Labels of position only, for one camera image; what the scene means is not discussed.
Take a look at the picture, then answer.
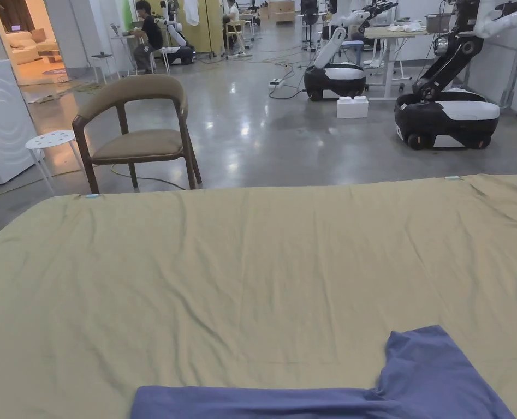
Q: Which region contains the wooden crate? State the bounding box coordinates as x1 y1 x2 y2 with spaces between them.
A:
269 0 296 23

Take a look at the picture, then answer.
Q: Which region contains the bed with beige sheet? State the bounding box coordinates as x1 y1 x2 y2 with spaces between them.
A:
0 173 517 419

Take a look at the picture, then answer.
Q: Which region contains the white round stool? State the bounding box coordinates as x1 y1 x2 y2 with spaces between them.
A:
25 129 84 196

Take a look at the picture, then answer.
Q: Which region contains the white desk with cloths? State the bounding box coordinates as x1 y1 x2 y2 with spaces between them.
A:
363 21 433 98

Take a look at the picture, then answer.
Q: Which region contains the small white side table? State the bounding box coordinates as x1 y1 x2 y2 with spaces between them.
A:
91 52 113 85

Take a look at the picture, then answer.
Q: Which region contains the brown wooden armchair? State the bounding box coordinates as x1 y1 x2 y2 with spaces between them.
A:
72 74 203 195

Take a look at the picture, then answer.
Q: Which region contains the pale wooden chair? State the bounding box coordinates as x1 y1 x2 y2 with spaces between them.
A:
225 19 247 50

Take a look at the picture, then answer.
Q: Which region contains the white foam block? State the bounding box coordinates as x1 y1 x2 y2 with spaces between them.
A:
336 97 370 119

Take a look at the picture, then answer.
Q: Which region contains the white and black mobile robot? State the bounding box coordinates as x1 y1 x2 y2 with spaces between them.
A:
393 0 517 151
304 2 399 103
158 0 197 66

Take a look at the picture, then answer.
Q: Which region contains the cream sofa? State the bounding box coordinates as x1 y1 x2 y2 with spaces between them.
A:
5 28 59 65

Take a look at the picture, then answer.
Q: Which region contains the blue shirt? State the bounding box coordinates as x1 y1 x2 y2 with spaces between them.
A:
129 325 516 419

